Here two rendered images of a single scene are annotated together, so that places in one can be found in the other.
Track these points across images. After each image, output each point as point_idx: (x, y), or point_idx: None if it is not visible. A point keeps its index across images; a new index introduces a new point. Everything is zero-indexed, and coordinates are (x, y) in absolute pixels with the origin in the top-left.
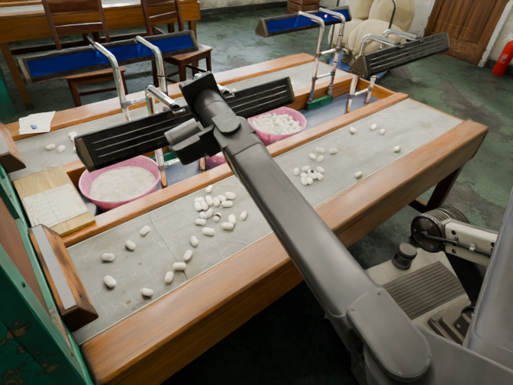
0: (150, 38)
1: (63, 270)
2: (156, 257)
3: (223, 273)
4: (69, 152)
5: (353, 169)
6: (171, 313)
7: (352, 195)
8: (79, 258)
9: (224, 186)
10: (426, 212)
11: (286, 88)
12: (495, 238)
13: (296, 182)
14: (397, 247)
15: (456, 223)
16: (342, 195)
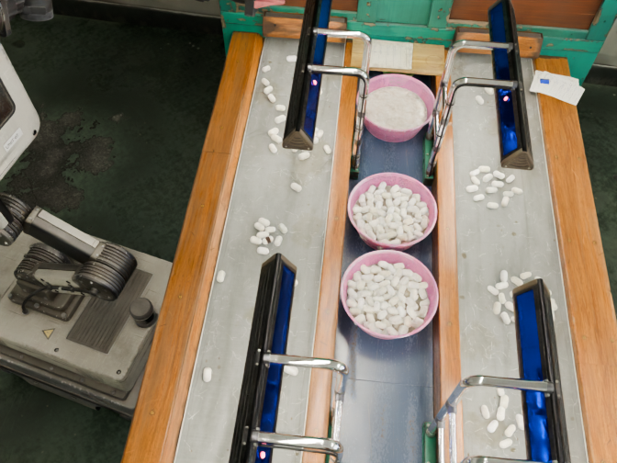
0: (515, 97)
1: (295, 19)
2: (289, 86)
3: (235, 99)
4: (480, 95)
5: (233, 286)
6: (237, 66)
7: (204, 231)
8: (328, 57)
9: (323, 164)
10: (123, 258)
11: (290, 129)
12: (50, 215)
13: (270, 218)
14: (152, 306)
15: (89, 244)
16: (212, 223)
